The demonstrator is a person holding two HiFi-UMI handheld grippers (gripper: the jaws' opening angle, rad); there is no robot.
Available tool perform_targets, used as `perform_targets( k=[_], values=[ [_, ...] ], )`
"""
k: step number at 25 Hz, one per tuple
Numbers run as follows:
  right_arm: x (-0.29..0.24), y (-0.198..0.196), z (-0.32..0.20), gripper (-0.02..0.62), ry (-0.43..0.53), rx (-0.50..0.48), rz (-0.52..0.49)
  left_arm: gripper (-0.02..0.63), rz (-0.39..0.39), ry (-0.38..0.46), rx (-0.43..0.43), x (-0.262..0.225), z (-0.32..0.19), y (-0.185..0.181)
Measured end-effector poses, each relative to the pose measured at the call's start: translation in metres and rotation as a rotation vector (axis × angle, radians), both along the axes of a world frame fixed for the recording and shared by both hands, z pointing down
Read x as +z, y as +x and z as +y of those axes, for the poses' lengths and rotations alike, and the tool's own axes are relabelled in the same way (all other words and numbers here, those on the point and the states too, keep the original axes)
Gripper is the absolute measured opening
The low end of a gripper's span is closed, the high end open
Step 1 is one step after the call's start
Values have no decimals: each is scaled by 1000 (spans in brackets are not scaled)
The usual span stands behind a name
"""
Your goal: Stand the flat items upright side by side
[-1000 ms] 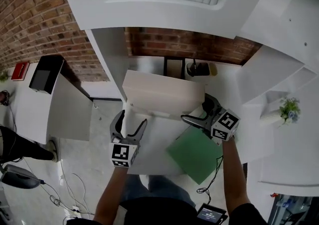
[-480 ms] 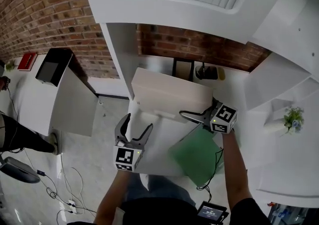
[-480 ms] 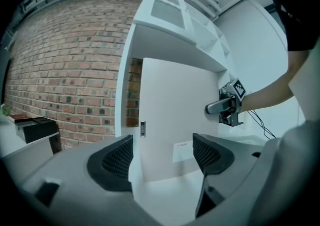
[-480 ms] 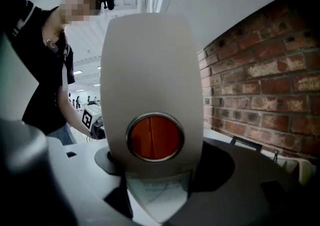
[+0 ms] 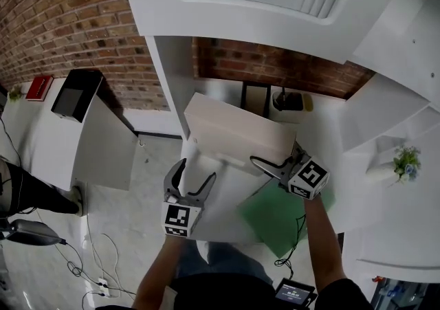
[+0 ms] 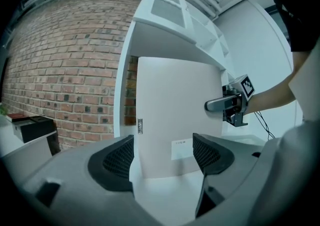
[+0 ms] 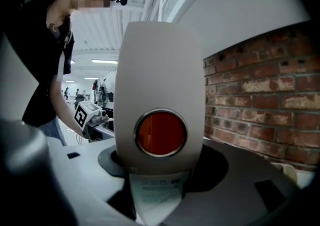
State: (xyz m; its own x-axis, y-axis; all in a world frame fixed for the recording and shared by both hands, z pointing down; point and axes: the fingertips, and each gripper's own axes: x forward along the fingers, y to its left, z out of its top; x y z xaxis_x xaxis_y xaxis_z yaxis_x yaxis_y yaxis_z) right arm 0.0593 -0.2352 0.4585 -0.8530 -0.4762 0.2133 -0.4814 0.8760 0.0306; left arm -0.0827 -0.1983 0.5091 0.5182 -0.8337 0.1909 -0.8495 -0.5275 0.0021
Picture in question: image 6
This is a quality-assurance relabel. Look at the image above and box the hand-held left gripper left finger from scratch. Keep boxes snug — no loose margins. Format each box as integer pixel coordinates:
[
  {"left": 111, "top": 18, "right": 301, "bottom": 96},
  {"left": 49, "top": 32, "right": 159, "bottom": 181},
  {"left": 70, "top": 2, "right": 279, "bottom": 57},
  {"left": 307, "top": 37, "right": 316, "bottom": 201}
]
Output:
[{"left": 1, "top": 134, "right": 162, "bottom": 226}]

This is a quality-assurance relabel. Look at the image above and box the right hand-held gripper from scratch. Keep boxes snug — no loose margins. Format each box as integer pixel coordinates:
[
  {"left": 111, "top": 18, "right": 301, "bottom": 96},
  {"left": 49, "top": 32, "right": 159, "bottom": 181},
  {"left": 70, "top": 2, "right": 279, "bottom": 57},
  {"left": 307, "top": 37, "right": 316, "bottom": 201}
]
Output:
[{"left": 204, "top": 74, "right": 256, "bottom": 128}]

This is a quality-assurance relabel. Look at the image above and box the red book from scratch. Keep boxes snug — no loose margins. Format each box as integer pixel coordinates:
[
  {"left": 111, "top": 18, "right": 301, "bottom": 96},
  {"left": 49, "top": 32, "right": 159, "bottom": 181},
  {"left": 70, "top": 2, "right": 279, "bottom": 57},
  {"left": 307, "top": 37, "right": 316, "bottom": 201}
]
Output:
[{"left": 6, "top": 113, "right": 26, "bottom": 122}]

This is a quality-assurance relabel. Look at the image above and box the white side cabinet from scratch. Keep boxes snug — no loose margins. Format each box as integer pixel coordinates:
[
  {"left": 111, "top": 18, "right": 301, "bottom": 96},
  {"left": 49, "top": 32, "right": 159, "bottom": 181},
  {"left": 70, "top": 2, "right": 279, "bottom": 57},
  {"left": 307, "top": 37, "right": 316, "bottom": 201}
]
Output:
[{"left": 0, "top": 117, "right": 59, "bottom": 158}]

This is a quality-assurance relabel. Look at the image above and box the person's right forearm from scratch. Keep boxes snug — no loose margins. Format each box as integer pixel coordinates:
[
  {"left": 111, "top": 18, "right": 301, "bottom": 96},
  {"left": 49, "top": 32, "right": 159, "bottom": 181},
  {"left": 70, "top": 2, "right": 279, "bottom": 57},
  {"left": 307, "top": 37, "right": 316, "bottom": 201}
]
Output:
[{"left": 246, "top": 69, "right": 301, "bottom": 115}]

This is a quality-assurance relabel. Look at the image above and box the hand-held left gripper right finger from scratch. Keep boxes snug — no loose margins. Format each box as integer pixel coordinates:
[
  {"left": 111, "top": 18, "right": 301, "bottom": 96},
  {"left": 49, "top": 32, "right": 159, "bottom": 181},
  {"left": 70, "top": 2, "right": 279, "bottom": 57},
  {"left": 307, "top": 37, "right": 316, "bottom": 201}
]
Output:
[{"left": 192, "top": 132, "right": 266, "bottom": 218}]

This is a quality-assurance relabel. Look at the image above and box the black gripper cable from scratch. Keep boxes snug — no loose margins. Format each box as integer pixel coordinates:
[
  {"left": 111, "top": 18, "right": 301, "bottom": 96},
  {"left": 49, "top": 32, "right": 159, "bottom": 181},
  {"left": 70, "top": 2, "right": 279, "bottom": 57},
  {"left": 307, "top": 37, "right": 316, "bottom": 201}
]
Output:
[{"left": 253, "top": 110, "right": 276, "bottom": 141}]

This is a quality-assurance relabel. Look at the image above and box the white hutch shelf unit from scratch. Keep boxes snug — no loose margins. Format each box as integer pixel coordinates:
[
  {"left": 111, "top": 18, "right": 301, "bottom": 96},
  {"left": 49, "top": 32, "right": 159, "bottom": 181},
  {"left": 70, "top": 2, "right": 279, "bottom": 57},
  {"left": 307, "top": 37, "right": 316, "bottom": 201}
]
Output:
[{"left": 113, "top": 0, "right": 235, "bottom": 146}]

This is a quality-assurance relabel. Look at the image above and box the person's black shirt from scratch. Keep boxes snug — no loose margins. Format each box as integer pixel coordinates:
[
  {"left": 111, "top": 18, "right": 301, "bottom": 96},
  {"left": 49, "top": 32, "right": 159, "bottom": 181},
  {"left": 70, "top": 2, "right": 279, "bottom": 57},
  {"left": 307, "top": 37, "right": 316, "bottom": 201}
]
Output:
[{"left": 259, "top": 0, "right": 320, "bottom": 53}]

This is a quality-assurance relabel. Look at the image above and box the beige file box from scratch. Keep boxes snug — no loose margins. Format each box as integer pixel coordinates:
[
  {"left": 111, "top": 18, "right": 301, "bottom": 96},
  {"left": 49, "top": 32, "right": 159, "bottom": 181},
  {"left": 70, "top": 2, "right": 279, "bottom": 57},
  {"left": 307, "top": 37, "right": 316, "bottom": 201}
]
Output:
[{"left": 136, "top": 56, "right": 224, "bottom": 179}]

